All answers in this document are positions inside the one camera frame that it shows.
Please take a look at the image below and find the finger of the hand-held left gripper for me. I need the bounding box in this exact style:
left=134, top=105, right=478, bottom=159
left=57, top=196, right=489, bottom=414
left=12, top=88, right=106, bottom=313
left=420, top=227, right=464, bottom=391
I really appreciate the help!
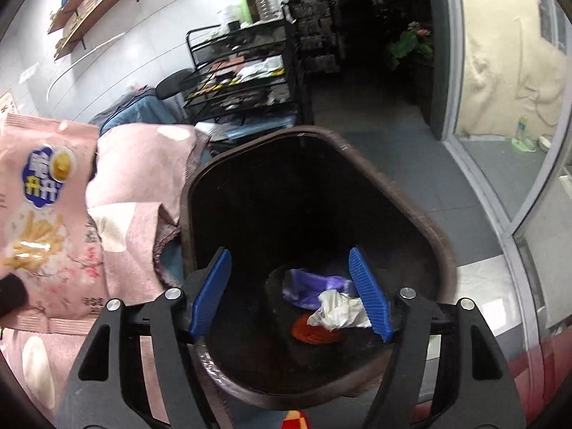
left=0, top=275, right=30, bottom=322

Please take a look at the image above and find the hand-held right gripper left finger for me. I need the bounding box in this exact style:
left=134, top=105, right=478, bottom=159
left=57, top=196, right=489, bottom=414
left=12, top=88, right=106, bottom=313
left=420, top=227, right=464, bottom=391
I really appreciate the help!
left=54, top=247, right=233, bottom=429

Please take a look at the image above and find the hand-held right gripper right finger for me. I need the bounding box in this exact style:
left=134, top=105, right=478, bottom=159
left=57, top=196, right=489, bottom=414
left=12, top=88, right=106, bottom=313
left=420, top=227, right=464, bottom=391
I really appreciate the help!
left=349, top=246, right=528, bottom=429

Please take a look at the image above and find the pink snack bag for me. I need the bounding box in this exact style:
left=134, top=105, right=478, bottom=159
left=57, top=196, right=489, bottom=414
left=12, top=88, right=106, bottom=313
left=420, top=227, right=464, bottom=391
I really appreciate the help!
left=0, top=114, right=108, bottom=322

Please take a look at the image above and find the brown plastic trash bin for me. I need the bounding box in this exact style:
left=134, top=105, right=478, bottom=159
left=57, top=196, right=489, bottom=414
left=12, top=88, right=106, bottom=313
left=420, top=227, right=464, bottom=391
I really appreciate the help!
left=180, top=125, right=459, bottom=412

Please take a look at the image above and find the white crumpled paper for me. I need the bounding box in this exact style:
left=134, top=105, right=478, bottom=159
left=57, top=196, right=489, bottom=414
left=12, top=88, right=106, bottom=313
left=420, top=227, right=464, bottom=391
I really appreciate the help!
left=307, top=290, right=371, bottom=329

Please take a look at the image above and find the purple plastic bag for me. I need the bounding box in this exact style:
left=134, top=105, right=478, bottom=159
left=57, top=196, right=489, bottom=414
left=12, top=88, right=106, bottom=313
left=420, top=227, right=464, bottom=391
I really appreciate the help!
left=283, top=268, right=354, bottom=310

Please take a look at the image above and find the orange round disc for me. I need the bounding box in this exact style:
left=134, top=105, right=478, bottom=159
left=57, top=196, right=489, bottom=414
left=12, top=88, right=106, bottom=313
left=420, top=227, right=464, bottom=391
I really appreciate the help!
left=291, top=313, right=345, bottom=345

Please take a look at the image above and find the pink patterned blanket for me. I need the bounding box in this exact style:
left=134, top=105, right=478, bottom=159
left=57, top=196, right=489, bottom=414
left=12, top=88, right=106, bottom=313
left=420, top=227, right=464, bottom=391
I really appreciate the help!
left=0, top=123, right=211, bottom=429

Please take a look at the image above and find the red yellow patterned item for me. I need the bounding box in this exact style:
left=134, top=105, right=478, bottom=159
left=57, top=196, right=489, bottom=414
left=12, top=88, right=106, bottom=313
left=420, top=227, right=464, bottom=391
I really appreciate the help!
left=279, top=410, right=311, bottom=429

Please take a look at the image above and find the blue plastic sheet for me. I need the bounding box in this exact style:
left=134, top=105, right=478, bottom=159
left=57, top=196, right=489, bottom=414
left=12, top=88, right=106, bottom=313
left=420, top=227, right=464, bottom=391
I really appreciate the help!
left=194, top=114, right=298, bottom=144

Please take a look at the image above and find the dark blue cloth pile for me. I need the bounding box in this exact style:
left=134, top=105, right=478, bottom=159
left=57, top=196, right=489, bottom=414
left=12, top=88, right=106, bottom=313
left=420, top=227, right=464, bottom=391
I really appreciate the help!
left=89, top=89, right=191, bottom=135

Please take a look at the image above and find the black round chair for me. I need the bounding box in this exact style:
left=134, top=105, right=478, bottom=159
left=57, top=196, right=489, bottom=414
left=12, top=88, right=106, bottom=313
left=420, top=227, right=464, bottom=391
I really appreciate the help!
left=156, top=68, right=197, bottom=99

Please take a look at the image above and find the black mesh cart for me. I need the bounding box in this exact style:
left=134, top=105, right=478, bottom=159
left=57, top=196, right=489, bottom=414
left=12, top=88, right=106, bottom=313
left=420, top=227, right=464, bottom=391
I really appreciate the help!
left=184, top=18, right=314, bottom=144

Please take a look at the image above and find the green potted plant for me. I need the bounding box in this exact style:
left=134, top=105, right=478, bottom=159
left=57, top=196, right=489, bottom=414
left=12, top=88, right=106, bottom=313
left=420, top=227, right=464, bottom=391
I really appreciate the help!
left=386, top=22, right=434, bottom=70

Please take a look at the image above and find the dark display rack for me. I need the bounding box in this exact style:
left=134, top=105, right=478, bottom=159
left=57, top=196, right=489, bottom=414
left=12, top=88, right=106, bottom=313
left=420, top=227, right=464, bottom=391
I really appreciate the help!
left=290, top=0, right=347, bottom=74

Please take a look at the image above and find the beige curtain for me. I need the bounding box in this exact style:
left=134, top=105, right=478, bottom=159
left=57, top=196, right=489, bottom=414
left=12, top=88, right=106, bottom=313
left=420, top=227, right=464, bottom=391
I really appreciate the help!
left=456, top=0, right=570, bottom=137

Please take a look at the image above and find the white bottle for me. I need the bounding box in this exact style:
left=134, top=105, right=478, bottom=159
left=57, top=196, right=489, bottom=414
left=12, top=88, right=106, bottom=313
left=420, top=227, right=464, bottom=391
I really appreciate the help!
left=221, top=0, right=242, bottom=28

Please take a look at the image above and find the wall poster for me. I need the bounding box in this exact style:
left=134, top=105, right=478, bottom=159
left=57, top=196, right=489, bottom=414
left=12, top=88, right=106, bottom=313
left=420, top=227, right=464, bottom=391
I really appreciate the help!
left=0, top=87, right=23, bottom=119

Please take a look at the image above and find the white curved wall pipe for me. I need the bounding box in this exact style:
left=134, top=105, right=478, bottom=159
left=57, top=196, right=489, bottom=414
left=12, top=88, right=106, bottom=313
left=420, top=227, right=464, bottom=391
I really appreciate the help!
left=45, top=31, right=128, bottom=103

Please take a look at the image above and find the grey glass door frame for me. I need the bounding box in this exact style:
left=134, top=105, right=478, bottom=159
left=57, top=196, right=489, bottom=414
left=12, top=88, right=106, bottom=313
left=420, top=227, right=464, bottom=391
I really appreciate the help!
left=422, top=0, right=572, bottom=367

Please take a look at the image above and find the long wooden wall shelf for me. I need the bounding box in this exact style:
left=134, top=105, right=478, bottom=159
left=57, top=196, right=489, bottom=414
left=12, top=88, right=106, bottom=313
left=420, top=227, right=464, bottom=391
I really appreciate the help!
left=54, top=0, right=166, bottom=61

